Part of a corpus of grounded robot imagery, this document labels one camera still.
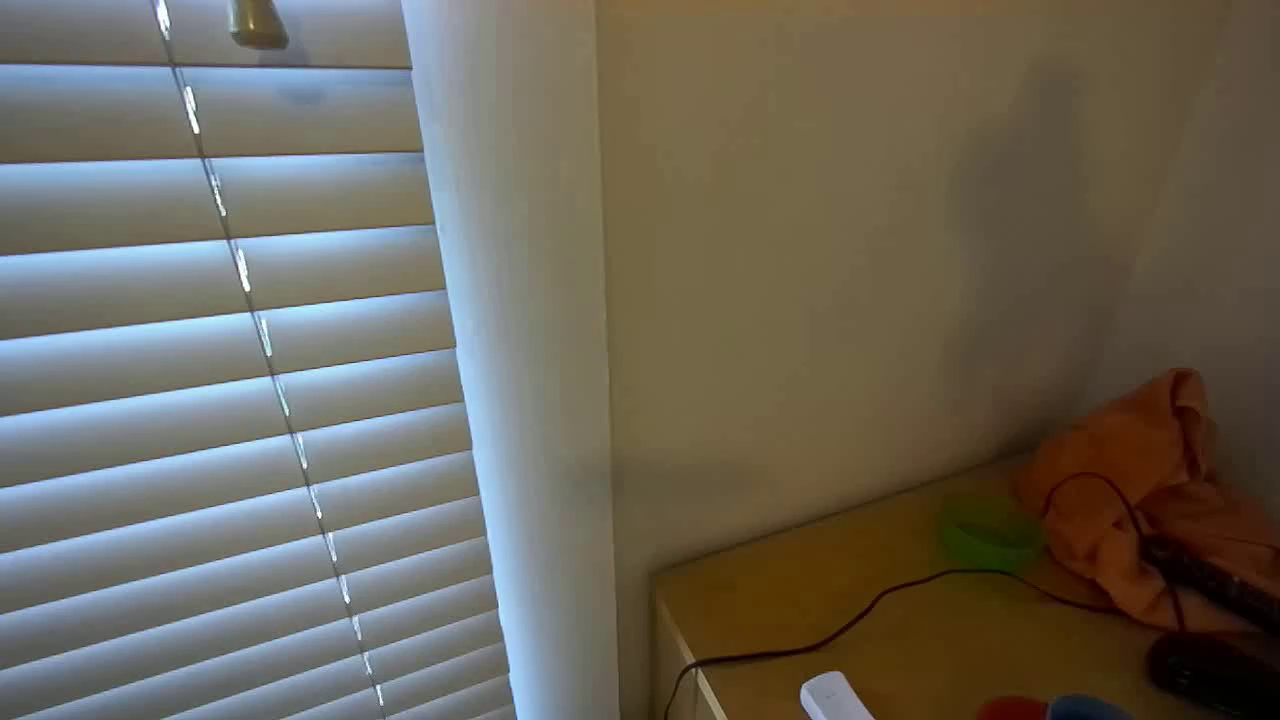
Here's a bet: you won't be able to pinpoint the white window frame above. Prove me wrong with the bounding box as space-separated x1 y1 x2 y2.
397 0 623 720

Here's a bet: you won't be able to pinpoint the thin black device cable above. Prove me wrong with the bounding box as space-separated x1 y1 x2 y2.
658 468 1191 720

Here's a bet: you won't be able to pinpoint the black rounded electronic device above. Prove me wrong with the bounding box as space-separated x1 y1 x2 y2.
1143 626 1280 720

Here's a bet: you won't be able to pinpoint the green plastic bowl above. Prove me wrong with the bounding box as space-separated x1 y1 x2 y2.
935 494 1047 581

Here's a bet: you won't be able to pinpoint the pink plastic cup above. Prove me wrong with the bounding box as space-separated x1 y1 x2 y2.
978 691 1057 720

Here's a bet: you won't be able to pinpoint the white plastic object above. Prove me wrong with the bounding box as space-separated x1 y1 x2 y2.
796 668 879 720

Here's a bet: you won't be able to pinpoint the brass blind fitting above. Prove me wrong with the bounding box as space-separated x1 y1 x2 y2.
226 0 293 57

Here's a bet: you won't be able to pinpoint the black remote control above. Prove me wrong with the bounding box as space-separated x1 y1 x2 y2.
1135 533 1280 639

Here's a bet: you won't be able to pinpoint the blue plastic cup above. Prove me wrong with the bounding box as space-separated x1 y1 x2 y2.
1047 689 1140 720

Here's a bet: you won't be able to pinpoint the white window blinds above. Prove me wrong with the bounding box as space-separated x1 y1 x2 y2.
0 0 522 720

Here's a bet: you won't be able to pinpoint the orange cloth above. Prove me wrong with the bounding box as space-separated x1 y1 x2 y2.
1016 366 1280 639

